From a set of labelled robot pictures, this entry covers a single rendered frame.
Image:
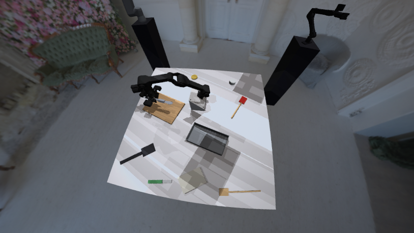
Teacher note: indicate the wooden cutting board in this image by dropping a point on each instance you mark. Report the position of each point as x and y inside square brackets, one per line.
[163, 111]

